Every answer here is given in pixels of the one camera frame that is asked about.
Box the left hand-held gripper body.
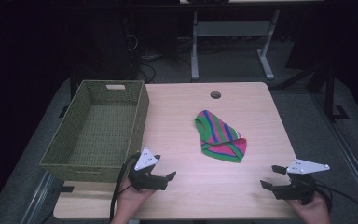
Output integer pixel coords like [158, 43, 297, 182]
[127, 147, 169, 191]

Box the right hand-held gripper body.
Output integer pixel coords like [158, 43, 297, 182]
[272, 157, 331, 206]

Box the multicolour striped knit sweater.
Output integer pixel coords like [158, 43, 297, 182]
[194, 109, 248, 163]

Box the person's left hand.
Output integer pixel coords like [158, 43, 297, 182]
[115, 177, 157, 219]

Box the person's right hand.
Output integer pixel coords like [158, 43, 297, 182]
[286, 193, 332, 224]

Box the green woven basket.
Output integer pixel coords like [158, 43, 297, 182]
[39, 79, 150, 184]

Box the black metal stand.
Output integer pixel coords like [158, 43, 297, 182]
[274, 59, 351, 123]

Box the dark equipment cabinet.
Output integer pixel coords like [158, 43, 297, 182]
[70, 12, 140, 91]

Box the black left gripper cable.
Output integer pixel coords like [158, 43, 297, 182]
[109, 152, 141, 223]

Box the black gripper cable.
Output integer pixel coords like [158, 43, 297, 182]
[313, 179, 358, 222]
[109, 152, 141, 223]

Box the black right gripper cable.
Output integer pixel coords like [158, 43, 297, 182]
[313, 179, 358, 222]

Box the metal floor rail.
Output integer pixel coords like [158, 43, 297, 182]
[20, 171, 57, 224]
[310, 92, 358, 217]

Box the bundle of floor cables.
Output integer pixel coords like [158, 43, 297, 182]
[126, 33, 194, 84]

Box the grey metal desk frame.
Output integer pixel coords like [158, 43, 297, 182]
[190, 8, 282, 82]

